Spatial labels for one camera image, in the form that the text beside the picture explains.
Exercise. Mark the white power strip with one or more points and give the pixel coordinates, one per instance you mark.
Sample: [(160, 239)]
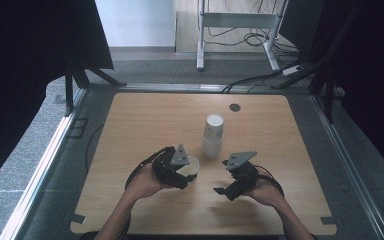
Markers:
[(292, 70)]

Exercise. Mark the aluminium floor rail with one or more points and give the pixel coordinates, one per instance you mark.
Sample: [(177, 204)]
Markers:
[(350, 166), (40, 173), (173, 87)]

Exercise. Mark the person's dark clothing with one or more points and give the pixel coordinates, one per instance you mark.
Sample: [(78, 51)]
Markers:
[(88, 236)]

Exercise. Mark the black stand legs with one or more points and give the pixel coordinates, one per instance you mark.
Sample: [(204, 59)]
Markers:
[(80, 80), (326, 83)]

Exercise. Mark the person's right hand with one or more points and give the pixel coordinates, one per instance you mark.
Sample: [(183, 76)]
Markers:
[(266, 191)]

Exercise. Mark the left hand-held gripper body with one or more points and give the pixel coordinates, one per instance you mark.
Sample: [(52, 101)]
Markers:
[(165, 166)]

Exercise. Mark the white metal stand frame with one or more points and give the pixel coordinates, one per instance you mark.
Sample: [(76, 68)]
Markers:
[(236, 20)]

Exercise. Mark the person's left hand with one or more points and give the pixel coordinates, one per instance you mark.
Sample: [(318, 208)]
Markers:
[(145, 185)]

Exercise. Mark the black curtain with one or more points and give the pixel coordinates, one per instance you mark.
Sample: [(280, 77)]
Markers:
[(20, 66), (373, 83)]

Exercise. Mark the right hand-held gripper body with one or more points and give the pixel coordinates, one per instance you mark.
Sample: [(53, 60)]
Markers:
[(245, 176)]

